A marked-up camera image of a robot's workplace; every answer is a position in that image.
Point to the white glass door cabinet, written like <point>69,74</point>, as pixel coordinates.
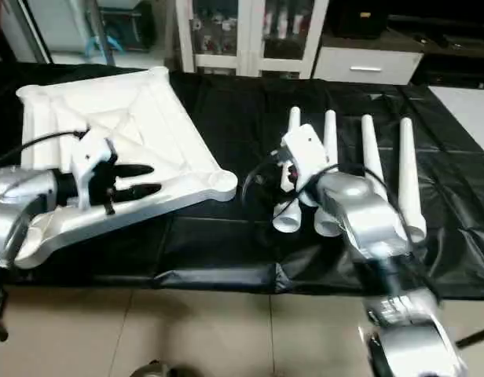
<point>250,35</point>

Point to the white drawer unit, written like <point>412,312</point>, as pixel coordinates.
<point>368,64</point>

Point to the black work mat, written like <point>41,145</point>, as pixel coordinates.
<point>226,243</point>

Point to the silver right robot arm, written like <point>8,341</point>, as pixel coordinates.
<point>364,216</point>

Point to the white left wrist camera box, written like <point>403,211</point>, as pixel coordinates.
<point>93,157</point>

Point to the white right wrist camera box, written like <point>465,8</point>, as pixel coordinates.
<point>305,149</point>

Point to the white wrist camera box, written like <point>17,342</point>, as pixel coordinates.
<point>305,149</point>
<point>93,157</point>

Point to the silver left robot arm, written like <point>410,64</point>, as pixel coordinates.
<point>14,188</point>

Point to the white plastic table top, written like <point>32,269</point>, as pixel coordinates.
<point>148,110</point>

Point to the teal plastic object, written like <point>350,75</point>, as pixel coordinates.
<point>104,43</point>

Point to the black equipment case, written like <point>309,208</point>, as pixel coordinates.
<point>358,17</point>

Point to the white plastic table leg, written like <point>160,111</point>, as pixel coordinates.
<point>330,133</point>
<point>407,173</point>
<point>287,220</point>
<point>369,149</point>

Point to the black metal bench leg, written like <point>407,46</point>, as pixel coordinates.
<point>474,339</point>

